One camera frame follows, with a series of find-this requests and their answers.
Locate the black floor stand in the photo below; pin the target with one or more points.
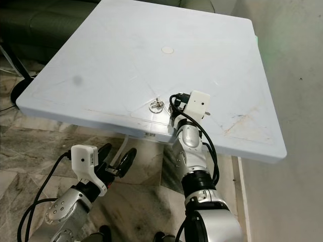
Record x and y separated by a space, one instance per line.
22 88

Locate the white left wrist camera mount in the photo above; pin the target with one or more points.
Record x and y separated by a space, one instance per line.
85 159

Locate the white plastic square table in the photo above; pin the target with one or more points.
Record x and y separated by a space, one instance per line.
106 65

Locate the black robot foot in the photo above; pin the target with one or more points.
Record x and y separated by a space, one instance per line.
106 233
161 236

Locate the black left robot foot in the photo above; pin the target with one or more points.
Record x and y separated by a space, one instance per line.
106 233

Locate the round white table cap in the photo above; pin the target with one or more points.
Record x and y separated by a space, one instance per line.
167 50

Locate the black right robot foot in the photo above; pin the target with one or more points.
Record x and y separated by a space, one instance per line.
161 236

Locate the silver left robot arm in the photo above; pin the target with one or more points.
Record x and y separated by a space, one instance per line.
60 212

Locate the dark green sofa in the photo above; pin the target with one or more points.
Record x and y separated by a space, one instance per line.
30 30

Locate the white table leg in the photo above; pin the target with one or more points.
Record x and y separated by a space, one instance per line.
126 143

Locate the barcode label sticker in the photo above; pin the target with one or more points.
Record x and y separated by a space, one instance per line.
150 134

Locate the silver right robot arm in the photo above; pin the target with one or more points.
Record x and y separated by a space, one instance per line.
189 136

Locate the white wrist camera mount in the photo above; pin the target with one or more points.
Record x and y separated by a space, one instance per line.
198 103
85 159

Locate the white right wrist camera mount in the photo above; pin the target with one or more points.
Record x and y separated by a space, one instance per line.
198 103

